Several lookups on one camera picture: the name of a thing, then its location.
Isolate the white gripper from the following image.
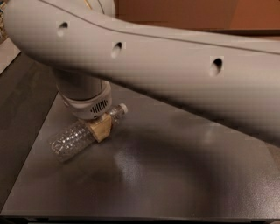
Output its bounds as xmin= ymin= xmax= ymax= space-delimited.
xmin=61 ymin=81 xmax=112 ymax=143

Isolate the clear plastic water bottle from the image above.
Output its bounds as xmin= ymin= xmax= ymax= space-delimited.
xmin=48 ymin=103 xmax=129 ymax=162

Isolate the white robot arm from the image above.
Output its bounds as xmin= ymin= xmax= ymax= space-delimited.
xmin=4 ymin=0 xmax=280 ymax=144

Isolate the dark side table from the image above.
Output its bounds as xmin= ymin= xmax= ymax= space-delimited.
xmin=0 ymin=53 xmax=57 ymax=210

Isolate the white box with items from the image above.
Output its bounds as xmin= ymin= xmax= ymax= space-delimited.
xmin=0 ymin=0 xmax=20 ymax=74

